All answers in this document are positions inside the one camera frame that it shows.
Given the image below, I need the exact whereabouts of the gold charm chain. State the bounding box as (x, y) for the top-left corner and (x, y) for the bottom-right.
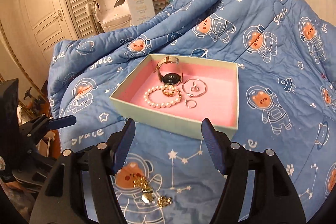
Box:
(132, 176), (173, 209)

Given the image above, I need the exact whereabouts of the silver ring cluster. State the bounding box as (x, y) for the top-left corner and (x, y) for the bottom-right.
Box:
(185, 99), (197, 109)

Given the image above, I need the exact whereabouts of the silver bangle bracelet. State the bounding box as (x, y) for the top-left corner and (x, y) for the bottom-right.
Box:
(182, 78), (208, 98)

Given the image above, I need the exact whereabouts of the white pearl bracelet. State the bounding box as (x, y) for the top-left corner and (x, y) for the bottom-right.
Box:
(143, 84), (183, 109)

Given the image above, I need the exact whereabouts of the rose gold wrist watch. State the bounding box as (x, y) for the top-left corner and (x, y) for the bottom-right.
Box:
(154, 56), (183, 86)

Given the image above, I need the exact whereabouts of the mint box pink lining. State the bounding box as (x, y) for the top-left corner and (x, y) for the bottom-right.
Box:
(110, 54), (239, 139)

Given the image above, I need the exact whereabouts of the white panel door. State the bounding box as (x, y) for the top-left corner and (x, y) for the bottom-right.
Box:
(16, 0), (79, 64)

